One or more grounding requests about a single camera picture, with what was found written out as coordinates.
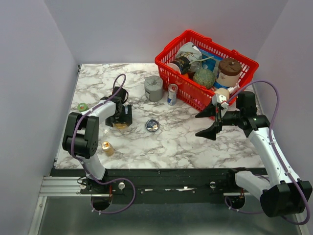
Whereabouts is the amber pill bottle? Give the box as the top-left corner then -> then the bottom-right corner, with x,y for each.
101,141 -> 114,157

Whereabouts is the blue box in basket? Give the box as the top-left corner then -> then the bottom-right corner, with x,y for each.
196,49 -> 223,75

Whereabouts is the round yellow pill container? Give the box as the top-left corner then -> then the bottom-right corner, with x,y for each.
114,123 -> 129,130

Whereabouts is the green speckled ball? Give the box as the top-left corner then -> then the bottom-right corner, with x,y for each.
193,69 -> 216,89

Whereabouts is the grey patterned snack bag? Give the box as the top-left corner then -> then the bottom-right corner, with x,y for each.
176,42 -> 202,72

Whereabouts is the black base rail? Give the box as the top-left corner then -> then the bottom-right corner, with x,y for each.
50,168 -> 247,207

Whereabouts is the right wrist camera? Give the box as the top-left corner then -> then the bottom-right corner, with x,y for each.
212,94 -> 228,108

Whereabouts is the black cup with white rim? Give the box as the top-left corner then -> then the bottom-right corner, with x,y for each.
167,56 -> 191,75

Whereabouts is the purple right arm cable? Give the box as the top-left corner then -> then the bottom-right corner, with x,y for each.
224,80 -> 311,225

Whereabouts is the round dark blue pill container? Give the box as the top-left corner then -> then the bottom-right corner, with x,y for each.
145,119 -> 159,132

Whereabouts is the brown lidded paper cup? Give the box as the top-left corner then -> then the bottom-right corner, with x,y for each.
216,58 -> 242,87

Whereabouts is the cream round bottle with pump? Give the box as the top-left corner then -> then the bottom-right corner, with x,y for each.
215,84 -> 240,100

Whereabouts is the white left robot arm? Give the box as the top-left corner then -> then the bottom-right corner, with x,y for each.
62,87 -> 133,193

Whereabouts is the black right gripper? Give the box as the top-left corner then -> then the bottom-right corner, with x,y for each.
196,98 -> 243,140

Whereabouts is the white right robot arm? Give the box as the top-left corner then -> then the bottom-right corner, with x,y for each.
196,91 -> 313,217

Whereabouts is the grey wrapped toilet paper roll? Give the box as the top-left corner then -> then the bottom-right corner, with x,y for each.
144,75 -> 163,102

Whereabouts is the green lidded dark jar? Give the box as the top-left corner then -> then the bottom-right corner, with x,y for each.
77,102 -> 89,113

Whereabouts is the red plastic shopping basket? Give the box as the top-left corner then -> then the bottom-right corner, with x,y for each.
155,30 -> 259,111

